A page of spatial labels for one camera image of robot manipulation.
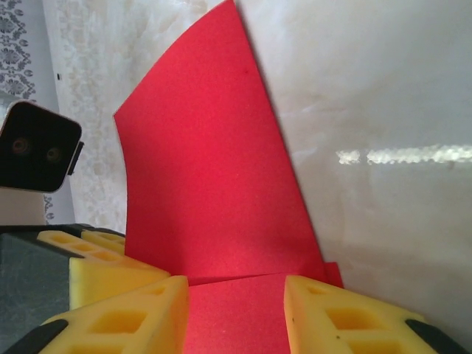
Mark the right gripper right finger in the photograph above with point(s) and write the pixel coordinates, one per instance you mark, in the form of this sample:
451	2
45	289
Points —
332	324

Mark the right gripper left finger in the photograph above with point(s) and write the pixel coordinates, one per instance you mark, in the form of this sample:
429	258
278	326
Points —
147	324

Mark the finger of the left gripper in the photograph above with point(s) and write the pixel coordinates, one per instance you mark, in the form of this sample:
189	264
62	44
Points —
96	276

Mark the red square paper sheet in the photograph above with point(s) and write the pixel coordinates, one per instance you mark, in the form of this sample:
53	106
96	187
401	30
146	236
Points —
206	166

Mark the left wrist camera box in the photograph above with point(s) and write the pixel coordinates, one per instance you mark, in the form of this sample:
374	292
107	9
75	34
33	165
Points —
37	147

